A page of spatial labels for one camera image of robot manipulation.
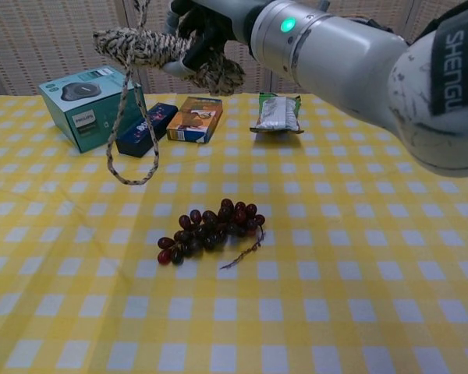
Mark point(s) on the dark blue slim box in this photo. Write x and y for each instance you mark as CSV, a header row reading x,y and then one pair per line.
x,y
140,134

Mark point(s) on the dark red grape bunch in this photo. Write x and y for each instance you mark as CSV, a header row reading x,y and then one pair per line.
x,y
210,231

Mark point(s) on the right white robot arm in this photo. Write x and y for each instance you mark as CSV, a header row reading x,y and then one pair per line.
x,y
355,66

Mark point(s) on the orange printed carton box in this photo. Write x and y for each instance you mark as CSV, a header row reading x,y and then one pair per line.
x,y
195,118

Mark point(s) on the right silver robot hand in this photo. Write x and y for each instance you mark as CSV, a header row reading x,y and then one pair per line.
x,y
218,19

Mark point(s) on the teal Philips speaker box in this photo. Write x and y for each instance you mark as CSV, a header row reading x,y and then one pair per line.
x,y
89,113

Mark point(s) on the green silver snack bag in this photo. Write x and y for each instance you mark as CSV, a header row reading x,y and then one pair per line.
x,y
277,115

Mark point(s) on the woven beige folding screen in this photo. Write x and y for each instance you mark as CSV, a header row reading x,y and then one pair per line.
x,y
62,43

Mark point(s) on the yellow white checked tablecloth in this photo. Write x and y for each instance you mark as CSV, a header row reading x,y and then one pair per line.
x,y
296,311

